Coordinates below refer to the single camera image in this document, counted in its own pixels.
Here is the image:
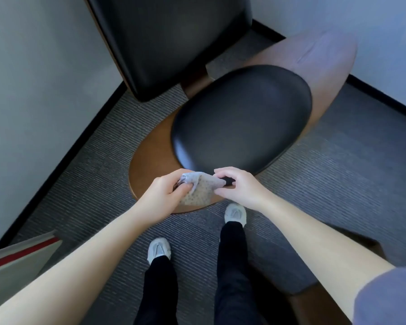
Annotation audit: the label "person's right hand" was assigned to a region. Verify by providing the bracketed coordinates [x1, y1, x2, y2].
[213, 167, 275, 212]

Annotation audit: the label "person's left hand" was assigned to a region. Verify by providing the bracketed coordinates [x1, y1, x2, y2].
[135, 169, 195, 228]

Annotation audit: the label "light blue cleaning cloth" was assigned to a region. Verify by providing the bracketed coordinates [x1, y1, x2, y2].
[174, 172, 226, 207]

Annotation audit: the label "wooden chair with black cushion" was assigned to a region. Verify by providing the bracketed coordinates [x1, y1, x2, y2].
[83, 0, 359, 214]

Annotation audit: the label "person's left forearm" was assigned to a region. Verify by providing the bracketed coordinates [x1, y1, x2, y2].
[0, 207, 149, 325]

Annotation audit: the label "person's right forearm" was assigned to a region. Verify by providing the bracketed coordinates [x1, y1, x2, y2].
[259, 194, 397, 322]

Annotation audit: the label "small dark wooden chair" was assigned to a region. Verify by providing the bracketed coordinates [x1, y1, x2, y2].
[246, 223, 387, 325]

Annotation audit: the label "white right sneaker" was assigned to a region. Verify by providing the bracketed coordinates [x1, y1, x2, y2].
[224, 203, 248, 229]

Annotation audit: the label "white sneaker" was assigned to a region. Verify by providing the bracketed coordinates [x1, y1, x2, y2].
[147, 237, 172, 266]
[224, 203, 248, 229]

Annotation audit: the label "white left sneaker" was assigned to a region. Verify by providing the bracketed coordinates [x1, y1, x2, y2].
[147, 237, 172, 266]

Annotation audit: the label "black trousers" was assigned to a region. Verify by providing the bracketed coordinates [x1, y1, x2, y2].
[134, 221, 268, 325]

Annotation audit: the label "white panel with red stripe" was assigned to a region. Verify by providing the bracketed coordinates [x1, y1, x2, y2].
[0, 230, 64, 307]

